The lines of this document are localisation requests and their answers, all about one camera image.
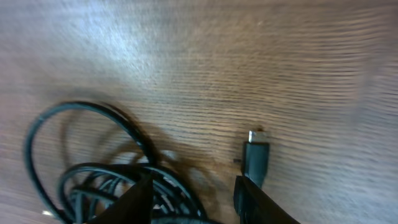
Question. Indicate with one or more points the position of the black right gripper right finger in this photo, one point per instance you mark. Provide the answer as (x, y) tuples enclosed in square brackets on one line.
[(254, 206)]

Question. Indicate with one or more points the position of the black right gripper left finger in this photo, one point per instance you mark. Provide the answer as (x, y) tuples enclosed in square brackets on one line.
[(121, 199)]

